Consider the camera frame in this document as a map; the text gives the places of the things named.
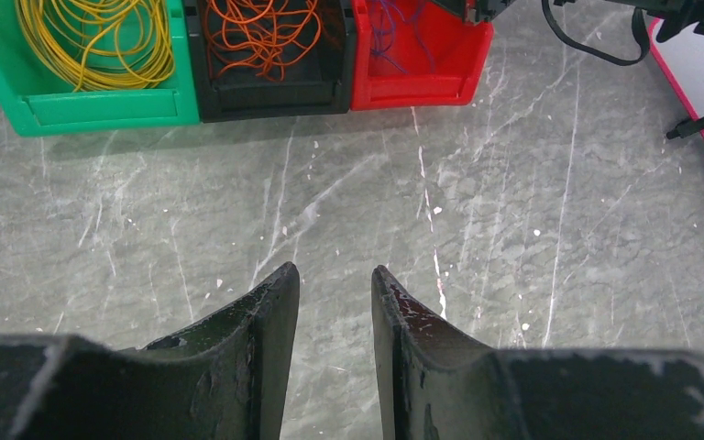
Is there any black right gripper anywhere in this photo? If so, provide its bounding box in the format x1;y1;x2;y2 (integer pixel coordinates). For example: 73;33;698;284
431;0;514;25

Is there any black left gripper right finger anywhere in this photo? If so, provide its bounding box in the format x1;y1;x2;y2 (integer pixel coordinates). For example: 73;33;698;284
371;266;704;439

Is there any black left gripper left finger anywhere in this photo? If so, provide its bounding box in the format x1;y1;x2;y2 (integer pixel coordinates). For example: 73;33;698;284
0;263;300;439

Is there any purple thin cable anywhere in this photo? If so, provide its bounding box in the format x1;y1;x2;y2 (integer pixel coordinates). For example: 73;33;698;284
368;0;437;75

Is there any orange thin cable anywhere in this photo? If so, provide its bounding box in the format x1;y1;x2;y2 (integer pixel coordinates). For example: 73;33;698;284
203;0;324;83

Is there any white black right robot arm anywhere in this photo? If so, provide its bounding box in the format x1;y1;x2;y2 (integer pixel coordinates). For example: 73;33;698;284
434;0;704;67

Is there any red plastic bin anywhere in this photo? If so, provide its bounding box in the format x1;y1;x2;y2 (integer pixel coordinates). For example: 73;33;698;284
350;1;494;111

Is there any black plastic bin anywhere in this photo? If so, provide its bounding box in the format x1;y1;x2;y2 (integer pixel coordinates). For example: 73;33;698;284
183;1;357;123

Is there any black whiteboard clip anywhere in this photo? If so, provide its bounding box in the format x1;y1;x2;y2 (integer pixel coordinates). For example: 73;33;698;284
665;116;704;140

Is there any green plastic bin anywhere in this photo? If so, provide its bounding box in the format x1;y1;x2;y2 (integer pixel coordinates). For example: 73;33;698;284
0;1;200;137

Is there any yellow cable in green bin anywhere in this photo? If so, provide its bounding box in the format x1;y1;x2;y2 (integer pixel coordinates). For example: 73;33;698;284
15;0;176;94

